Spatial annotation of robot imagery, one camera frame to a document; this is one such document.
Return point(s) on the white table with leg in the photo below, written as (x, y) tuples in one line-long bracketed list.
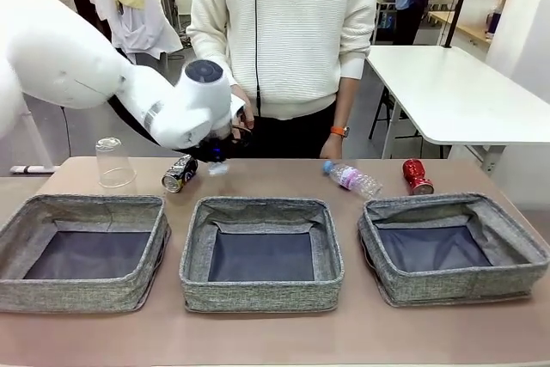
[(32, 169)]

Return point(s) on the large white table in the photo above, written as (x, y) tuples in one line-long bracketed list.
[(451, 92)]

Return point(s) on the grey fabric basket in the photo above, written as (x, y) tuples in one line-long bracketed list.
[(451, 285), (86, 294), (258, 294)]

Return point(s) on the person in white sweater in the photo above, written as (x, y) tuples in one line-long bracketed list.
[(292, 40)]

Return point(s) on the black chair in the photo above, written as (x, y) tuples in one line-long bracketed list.
[(389, 109)]

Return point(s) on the translucent plastic box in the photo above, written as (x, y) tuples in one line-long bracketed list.
[(481, 14)]

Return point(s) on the person's left forearm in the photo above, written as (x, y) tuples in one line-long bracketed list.
[(346, 96)]

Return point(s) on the person's right hand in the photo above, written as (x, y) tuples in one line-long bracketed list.
[(247, 111)]

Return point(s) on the black slanted pole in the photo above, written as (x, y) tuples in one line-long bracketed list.
[(456, 10)]

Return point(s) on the clear water bottle pink label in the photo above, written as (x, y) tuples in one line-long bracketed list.
[(352, 179)]

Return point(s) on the crushed red soda can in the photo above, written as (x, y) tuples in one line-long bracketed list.
[(416, 178)]

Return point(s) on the clear plastic cup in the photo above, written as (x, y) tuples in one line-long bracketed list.
[(112, 165)]

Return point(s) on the person's right forearm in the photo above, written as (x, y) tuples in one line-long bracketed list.
[(210, 53)]

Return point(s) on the orange wrist watch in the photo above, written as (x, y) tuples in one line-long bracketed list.
[(339, 131)]

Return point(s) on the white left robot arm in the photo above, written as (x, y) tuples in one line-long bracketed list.
[(64, 62)]

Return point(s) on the white paper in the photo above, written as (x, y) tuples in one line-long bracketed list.
[(218, 169)]

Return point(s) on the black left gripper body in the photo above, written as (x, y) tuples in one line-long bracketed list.
[(221, 143)]

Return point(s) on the person's left hand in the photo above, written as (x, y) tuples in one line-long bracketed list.
[(331, 148)]

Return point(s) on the light wooden table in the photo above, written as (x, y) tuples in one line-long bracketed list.
[(455, 25)]

